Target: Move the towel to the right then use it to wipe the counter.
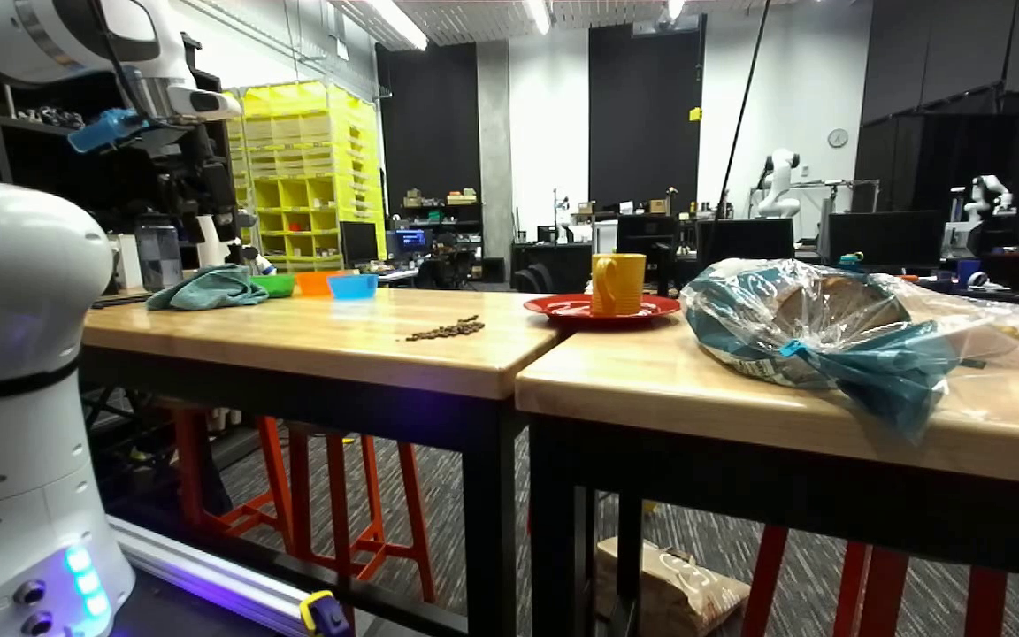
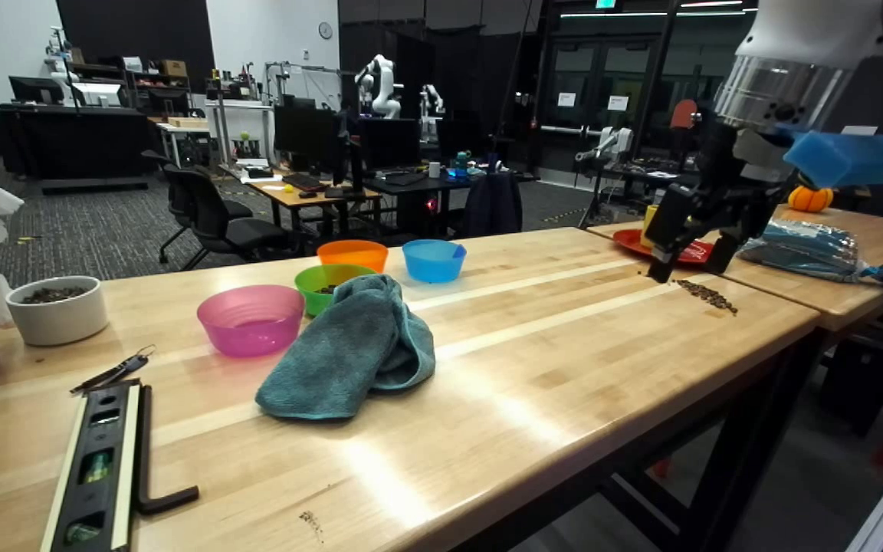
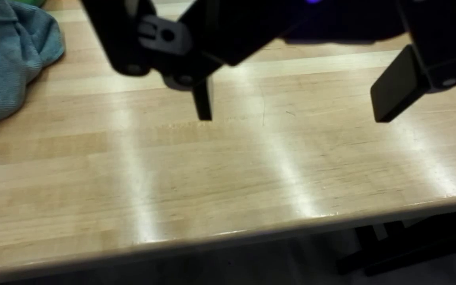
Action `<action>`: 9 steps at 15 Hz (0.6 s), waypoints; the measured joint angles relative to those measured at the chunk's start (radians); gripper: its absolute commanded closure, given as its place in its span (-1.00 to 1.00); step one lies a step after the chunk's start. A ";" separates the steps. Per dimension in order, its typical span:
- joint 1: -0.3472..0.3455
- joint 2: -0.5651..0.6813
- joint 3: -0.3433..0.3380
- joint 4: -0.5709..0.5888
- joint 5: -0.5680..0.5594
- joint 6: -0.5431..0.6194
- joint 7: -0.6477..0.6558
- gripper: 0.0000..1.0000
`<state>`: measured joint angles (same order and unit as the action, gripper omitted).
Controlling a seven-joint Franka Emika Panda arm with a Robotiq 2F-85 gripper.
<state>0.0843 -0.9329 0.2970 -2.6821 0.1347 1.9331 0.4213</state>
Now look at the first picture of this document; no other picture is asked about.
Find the row of monitors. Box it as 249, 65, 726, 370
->
614, 210, 946, 271

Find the red metal stool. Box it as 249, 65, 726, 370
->
739, 522, 1011, 637

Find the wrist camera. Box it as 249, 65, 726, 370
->
66, 107, 149, 155

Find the blue bowl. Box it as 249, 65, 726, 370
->
327, 273, 380, 302

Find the black pole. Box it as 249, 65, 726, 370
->
711, 0, 773, 222

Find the monitor with blue screen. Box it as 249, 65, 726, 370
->
388, 227, 433, 261

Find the heap of coffee beans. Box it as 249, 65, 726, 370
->
404, 314, 487, 343

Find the teal towel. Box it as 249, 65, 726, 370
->
146, 264, 270, 312

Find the red plate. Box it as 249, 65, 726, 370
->
523, 293, 682, 323

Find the yellow bin shelf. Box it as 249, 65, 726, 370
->
225, 81, 388, 272

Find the brown paper bag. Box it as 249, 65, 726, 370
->
594, 534, 753, 637

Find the blue and yellow clamp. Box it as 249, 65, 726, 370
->
299, 590, 353, 637

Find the orange metal stool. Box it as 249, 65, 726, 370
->
287, 425, 437, 605
172, 405, 300, 556

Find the black shelf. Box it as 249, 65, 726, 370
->
0, 34, 241, 295

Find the clear water bottle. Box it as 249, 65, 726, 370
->
134, 216, 184, 292

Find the bag of sliced bread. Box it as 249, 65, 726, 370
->
679, 257, 1019, 445

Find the yellow mug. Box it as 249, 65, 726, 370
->
590, 252, 648, 318

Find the orange bowl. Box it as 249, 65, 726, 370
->
295, 270, 356, 297

